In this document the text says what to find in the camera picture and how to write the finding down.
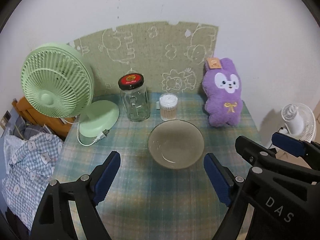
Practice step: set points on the wall power outlet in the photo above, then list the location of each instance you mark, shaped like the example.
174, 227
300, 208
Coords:
5, 120

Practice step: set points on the green cartoon wall mat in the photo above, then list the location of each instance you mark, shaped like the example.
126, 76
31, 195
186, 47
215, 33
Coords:
169, 56

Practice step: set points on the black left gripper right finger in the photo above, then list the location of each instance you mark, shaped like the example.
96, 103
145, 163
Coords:
229, 191

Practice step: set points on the blue checkered bear cloth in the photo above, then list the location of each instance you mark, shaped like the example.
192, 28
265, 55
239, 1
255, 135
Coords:
30, 166

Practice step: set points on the white standing fan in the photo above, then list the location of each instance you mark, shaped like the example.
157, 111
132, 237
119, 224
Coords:
299, 122

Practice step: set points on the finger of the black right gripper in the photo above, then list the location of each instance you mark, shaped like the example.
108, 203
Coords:
309, 151
259, 156

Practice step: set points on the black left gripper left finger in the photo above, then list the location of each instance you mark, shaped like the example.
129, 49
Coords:
53, 219

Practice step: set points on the glass jar black lid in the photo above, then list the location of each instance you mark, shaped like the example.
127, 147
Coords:
134, 97

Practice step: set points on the purple plush bunny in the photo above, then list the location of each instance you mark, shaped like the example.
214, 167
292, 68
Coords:
222, 85

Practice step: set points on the cotton swab container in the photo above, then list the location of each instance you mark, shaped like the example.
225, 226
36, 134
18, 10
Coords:
168, 106

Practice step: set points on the green desk fan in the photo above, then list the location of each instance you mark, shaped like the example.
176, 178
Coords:
59, 82

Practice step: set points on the wooden chair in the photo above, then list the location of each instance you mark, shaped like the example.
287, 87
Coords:
29, 113

